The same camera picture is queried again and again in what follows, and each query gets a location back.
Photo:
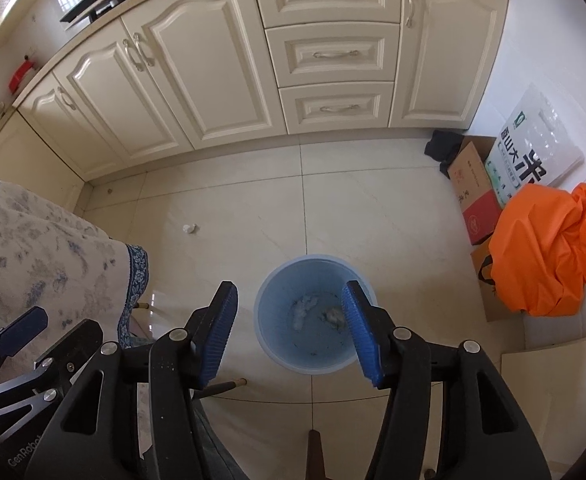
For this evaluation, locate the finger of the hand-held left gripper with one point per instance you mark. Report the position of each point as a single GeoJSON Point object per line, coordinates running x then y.
{"type": "Point", "coordinates": [23, 330]}
{"type": "Point", "coordinates": [75, 342]}

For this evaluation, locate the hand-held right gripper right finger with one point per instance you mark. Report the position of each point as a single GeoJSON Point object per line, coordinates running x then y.
{"type": "Point", "coordinates": [363, 335]}

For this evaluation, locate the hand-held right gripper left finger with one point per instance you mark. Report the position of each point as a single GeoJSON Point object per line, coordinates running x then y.
{"type": "Point", "coordinates": [218, 330]}

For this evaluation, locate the blue plastic waste bin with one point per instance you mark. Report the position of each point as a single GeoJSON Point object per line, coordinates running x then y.
{"type": "Point", "coordinates": [293, 345]}

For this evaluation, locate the white paper ball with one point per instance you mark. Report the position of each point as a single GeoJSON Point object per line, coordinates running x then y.
{"type": "Point", "coordinates": [190, 228]}

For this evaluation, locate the crumpled white tissue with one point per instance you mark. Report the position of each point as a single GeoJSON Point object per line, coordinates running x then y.
{"type": "Point", "coordinates": [334, 316]}
{"type": "Point", "coordinates": [300, 307]}

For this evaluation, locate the wooden table leg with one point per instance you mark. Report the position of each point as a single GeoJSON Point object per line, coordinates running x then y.
{"type": "Point", "coordinates": [223, 387]}

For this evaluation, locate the blue floral white tablecloth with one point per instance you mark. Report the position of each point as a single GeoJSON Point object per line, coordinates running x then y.
{"type": "Point", "coordinates": [48, 260]}

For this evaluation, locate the person's grey trouser leg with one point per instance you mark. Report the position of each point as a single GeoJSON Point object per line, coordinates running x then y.
{"type": "Point", "coordinates": [210, 440]}

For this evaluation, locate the plain brown cardboard box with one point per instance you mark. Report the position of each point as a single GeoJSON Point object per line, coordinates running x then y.
{"type": "Point", "coordinates": [488, 285]}

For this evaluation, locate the cream side cabinet unit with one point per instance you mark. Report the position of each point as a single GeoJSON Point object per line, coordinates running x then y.
{"type": "Point", "coordinates": [23, 160]}

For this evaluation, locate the red and brown cardboard box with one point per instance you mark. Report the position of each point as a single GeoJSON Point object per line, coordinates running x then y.
{"type": "Point", "coordinates": [475, 195]}

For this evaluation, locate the orange plastic bag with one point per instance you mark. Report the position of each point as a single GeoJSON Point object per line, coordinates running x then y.
{"type": "Point", "coordinates": [538, 255]}

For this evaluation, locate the cream cabinet door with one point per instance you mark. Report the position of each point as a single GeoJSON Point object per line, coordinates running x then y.
{"type": "Point", "coordinates": [448, 45]}
{"type": "Point", "coordinates": [63, 130]}
{"type": "Point", "coordinates": [203, 60]}
{"type": "Point", "coordinates": [123, 100]}

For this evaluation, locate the dark cloth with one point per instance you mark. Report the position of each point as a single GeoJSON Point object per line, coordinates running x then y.
{"type": "Point", "coordinates": [440, 145]}

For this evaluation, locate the red lidded pot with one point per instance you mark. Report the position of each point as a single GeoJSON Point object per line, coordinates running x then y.
{"type": "Point", "coordinates": [23, 74]}

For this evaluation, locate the white rice bag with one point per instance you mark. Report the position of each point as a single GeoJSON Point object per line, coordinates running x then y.
{"type": "Point", "coordinates": [538, 130]}

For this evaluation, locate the dark wooden chair post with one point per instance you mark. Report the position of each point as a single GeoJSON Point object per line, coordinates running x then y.
{"type": "Point", "coordinates": [315, 455]}

